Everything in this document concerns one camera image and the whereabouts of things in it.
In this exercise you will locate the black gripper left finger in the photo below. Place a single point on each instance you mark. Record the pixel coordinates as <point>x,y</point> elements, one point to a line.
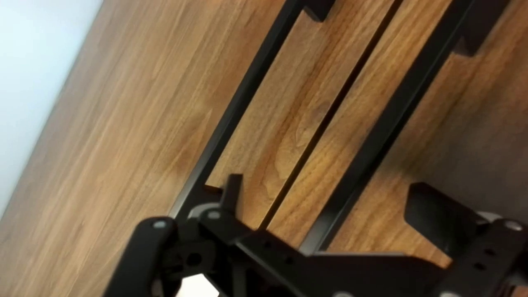
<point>165,252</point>

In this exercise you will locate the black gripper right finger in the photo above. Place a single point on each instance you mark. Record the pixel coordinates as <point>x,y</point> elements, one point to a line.
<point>488,252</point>

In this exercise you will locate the narrow wooden cupboard door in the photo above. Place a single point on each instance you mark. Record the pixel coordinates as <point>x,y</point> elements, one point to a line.
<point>137,125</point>

